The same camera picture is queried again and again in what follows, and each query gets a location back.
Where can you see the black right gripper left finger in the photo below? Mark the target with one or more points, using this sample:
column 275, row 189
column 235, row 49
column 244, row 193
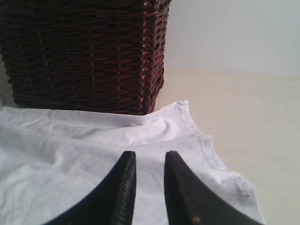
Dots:
column 111, row 202

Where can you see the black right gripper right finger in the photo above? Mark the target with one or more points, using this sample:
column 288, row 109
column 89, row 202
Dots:
column 190, row 202

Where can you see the white t-shirt red lettering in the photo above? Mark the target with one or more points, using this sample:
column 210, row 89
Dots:
column 51, row 159

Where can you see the dark brown wicker basket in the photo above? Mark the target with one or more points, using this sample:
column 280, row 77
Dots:
column 91, row 55

